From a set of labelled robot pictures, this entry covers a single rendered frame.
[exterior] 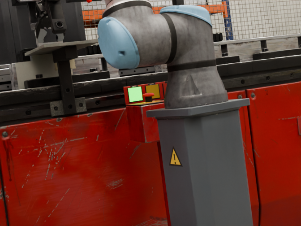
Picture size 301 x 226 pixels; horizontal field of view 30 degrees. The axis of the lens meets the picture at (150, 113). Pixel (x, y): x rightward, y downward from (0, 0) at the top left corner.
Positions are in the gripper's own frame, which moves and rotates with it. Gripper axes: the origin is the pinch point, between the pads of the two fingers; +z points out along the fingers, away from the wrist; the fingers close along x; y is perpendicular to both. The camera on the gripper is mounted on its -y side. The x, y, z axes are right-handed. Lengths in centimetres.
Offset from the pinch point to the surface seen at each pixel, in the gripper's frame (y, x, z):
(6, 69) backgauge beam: 20.4, 9.2, 23.2
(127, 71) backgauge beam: 16, -41, 28
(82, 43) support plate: -16.3, -4.8, -11.8
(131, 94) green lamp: -27.0, -19.8, 2.9
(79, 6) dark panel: 59, -34, 21
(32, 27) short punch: 11.3, 2.7, -1.0
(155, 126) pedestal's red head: -45.2, -19.6, 0.7
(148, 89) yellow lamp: -26.8, -26.1, 1.7
